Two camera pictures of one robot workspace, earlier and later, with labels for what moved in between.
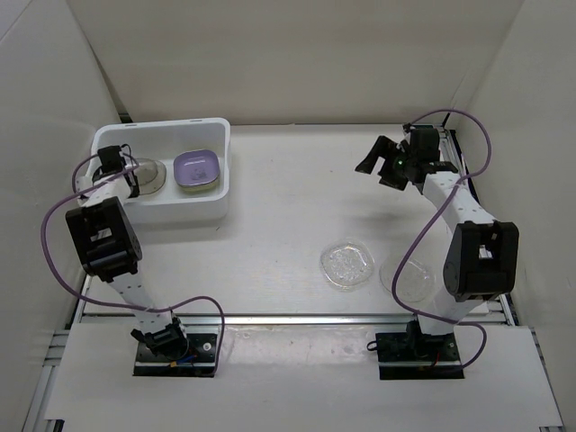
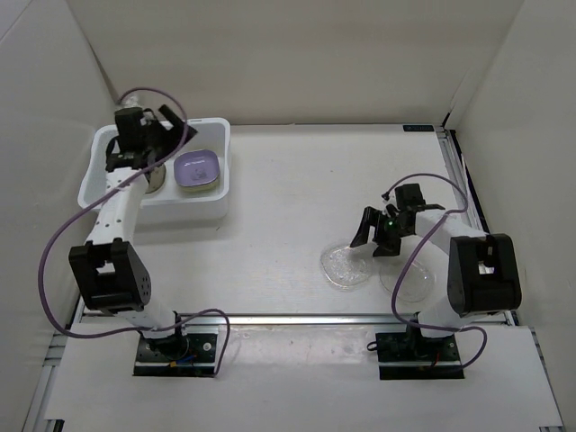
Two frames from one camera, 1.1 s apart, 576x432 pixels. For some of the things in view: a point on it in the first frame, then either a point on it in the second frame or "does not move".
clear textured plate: [347, 265] does not move
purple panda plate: [197, 167] does not move
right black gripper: [382, 148] → [370, 218]
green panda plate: [201, 189] does not move
